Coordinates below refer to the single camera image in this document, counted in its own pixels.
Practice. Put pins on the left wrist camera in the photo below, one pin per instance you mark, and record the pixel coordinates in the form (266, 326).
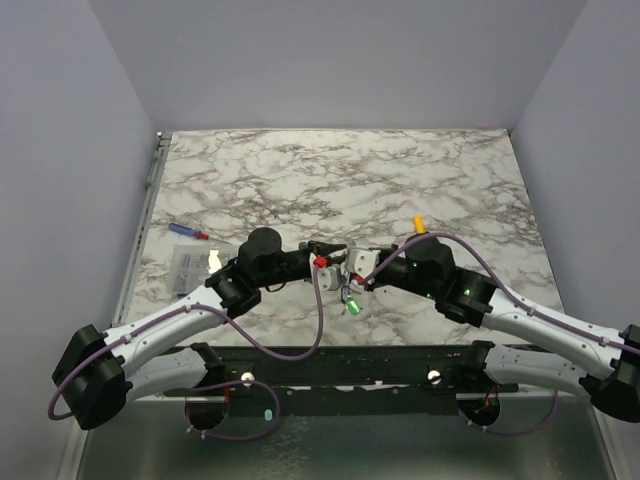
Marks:
(330, 278)

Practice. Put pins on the green key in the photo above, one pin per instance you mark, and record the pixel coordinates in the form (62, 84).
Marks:
(352, 306)

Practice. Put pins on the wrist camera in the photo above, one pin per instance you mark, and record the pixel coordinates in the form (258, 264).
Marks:
(330, 278)
(361, 262)

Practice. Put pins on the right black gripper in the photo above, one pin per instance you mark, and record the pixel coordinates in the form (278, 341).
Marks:
(379, 270)

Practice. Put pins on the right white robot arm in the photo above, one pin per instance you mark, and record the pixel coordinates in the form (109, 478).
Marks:
(572, 355)

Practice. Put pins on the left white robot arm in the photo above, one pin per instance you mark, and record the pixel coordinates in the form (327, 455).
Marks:
(100, 372)

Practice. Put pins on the blue handled screwdriver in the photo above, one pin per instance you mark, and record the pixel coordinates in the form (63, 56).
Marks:
(187, 231)

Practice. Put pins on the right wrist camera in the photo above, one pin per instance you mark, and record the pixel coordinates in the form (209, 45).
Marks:
(361, 262)

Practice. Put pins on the clear plastic screw box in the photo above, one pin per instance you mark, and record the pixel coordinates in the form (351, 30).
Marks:
(191, 265)

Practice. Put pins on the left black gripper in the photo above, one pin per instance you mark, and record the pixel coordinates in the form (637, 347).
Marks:
(322, 249)

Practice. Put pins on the orange handled screwdriver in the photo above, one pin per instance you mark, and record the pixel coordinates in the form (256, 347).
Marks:
(418, 225)

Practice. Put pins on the black mounting rail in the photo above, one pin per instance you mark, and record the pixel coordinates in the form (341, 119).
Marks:
(364, 380)

